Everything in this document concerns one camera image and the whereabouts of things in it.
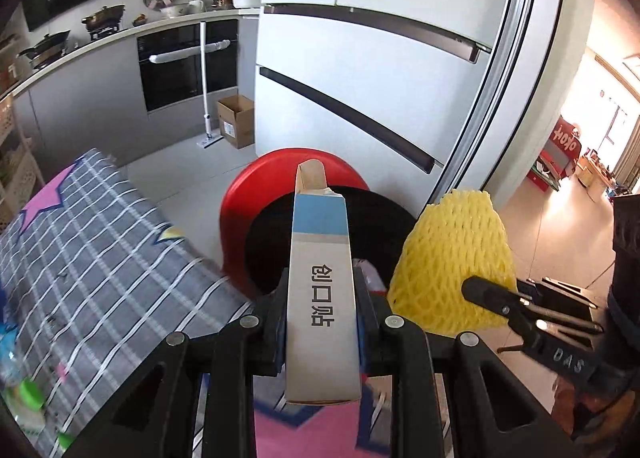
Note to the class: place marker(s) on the beige plastic storage cart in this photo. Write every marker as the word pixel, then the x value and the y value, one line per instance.
pixel 15 172

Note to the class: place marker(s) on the grey checked star tablecloth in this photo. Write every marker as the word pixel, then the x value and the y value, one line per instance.
pixel 125 263

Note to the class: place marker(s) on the brown cardboard box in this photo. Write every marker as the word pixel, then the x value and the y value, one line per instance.
pixel 237 122

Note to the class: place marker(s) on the black built-in oven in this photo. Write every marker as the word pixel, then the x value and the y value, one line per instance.
pixel 170 82

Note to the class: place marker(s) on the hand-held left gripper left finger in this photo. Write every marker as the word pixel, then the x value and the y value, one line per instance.
pixel 277 338

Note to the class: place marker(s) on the black round bin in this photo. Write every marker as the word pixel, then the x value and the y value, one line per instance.
pixel 380 218

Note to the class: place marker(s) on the red cardboard stand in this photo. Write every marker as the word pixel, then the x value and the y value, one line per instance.
pixel 562 137

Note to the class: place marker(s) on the yellow foam fruit net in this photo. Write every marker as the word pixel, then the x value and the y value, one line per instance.
pixel 450 258

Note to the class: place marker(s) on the white stick mop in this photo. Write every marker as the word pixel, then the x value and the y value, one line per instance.
pixel 205 77

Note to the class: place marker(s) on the white bowl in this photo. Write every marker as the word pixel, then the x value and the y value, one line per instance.
pixel 174 10

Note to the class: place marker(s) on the grey sliding door frame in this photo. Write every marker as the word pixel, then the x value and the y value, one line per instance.
pixel 555 62

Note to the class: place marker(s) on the grey kitchen counter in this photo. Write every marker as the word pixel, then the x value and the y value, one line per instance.
pixel 75 102

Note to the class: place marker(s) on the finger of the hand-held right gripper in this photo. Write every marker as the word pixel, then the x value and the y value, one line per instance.
pixel 570 295
pixel 492 295

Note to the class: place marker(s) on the white blue bandage box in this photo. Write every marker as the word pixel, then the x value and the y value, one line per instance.
pixel 322 288

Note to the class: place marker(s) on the metal kettle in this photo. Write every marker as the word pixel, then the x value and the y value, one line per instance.
pixel 221 1

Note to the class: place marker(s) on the red plastic stool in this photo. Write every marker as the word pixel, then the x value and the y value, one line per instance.
pixel 260 182

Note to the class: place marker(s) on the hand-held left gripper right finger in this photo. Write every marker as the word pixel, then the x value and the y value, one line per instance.
pixel 367 328

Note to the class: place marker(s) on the black wok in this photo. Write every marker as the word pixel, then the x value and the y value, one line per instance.
pixel 45 42

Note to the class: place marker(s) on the dark lidded cooking pot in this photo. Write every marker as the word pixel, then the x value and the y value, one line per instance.
pixel 105 16

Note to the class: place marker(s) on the white refrigerator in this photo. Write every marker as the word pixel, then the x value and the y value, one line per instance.
pixel 390 62

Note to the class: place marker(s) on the white enamel pot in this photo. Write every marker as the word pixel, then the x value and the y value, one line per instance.
pixel 197 3

